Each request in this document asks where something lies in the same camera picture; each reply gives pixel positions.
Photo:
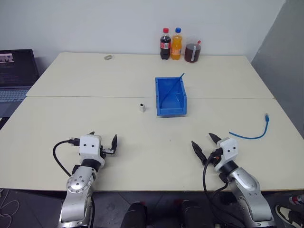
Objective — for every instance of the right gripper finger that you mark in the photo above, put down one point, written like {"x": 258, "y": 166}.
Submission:
{"x": 199, "y": 150}
{"x": 215, "y": 138}

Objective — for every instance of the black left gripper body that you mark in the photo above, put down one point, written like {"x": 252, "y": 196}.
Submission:
{"x": 107, "y": 151}

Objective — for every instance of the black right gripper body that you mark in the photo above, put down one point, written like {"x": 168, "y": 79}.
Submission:
{"x": 215, "y": 158}

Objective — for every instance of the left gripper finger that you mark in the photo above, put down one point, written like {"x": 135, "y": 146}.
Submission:
{"x": 92, "y": 133}
{"x": 114, "y": 145}

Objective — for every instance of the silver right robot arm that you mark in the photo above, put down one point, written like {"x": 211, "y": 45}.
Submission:
{"x": 247, "y": 190}

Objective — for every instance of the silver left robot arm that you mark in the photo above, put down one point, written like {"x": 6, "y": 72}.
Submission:
{"x": 77, "y": 185}

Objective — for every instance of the small white cube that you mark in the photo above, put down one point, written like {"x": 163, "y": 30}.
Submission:
{"x": 141, "y": 107}

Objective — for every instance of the blue plastic storage bin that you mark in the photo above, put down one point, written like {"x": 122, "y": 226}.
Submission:
{"x": 169, "y": 104}

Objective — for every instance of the dark rounded shape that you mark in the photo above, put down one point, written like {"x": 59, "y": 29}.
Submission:
{"x": 135, "y": 215}

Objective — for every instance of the small clear tape roll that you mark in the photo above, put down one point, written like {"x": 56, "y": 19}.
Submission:
{"x": 108, "y": 57}

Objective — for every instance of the jar of dark liquid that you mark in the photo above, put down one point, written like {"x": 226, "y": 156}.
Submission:
{"x": 192, "y": 53}

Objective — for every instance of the red and white can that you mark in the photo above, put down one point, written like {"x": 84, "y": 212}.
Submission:
{"x": 297, "y": 199}

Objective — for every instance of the black and white shoe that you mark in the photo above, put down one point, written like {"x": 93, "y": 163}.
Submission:
{"x": 288, "y": 215}

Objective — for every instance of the orange soda bottle blue cap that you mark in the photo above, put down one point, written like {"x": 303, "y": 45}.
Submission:
{"x": 176, "y": 47}

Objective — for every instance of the grey laptop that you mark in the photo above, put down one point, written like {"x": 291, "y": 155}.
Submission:
{"x": 15, "y": 71}

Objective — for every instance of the cola bottle red cap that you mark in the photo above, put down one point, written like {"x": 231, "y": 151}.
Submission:
{"x": 165, "y": 46}

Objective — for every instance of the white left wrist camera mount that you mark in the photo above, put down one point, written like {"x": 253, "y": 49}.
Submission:
{"x": 89, "y": 147}

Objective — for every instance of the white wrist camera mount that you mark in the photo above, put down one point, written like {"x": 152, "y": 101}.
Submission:
{"x": 229, "y": 149}
{"x": 89, "y": 147}

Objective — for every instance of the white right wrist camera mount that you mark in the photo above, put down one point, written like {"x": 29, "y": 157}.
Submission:
{"x": 229, "y": 149}

